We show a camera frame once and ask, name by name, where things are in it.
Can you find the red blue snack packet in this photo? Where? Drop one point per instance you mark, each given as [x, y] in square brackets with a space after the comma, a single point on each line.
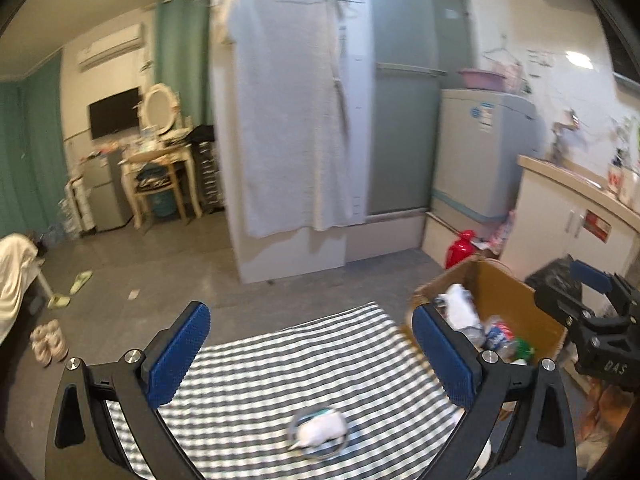
[499, 338]

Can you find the grey small refrigerator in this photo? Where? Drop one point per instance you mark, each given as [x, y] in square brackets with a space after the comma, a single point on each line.
[106, 197]

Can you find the white kitchen cabinet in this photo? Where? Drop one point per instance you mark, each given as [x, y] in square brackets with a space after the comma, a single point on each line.
[559, 213]

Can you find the green slippers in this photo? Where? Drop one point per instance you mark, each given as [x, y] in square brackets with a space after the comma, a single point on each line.
[60, 301]

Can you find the white cup red letter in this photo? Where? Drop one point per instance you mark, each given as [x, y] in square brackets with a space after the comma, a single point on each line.
[615, 179]

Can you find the white vanity table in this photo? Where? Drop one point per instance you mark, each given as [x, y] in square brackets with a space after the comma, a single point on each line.
[132, 163]

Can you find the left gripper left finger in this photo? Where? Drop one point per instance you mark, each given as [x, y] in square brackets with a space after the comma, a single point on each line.
[82, 440]

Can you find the white air conditioner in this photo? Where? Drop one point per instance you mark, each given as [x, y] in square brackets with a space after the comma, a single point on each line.
[111, 46]

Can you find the striped grey white cloth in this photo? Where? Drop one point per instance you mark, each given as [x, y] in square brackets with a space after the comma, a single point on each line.
[232, 410]

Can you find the brown cardboard box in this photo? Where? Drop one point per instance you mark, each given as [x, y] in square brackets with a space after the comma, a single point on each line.
[496, 292]

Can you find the white hanging towel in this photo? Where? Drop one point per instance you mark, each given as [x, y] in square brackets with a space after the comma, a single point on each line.
[293, 119]

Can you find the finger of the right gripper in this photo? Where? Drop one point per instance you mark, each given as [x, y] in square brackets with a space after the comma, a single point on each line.
[565, 310]
[591, 277]

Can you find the white bedding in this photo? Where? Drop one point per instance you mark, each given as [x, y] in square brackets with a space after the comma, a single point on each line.
[18, 271]

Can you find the teal curtain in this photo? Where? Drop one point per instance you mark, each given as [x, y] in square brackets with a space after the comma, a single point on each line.
[33, 166]

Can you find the wooden chair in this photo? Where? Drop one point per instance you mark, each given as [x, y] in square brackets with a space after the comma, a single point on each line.
[157, 184]

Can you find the white oval vanity mirror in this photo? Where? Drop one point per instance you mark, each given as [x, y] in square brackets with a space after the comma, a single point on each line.
[159, 109]

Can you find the red thermos jug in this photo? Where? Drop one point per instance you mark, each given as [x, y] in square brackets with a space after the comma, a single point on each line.
[460, 249]

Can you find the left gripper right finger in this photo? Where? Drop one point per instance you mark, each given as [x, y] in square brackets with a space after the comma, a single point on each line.
[539, 442]

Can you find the black wall television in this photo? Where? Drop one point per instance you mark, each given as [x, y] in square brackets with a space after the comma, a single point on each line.
[114, 114]

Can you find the white item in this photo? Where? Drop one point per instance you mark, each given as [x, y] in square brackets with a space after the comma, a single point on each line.
[319, 433]

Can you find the pink plastic basin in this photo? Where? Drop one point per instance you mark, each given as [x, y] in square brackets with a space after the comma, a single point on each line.
[488, 80]

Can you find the black garbage bag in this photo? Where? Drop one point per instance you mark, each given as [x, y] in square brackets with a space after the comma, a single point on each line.
[557, 273]

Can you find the grey washing machine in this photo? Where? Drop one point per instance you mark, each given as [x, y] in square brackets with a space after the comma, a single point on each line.
[481, 135]

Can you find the frosted glass door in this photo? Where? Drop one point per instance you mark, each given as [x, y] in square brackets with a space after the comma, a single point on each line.
[419, 47]

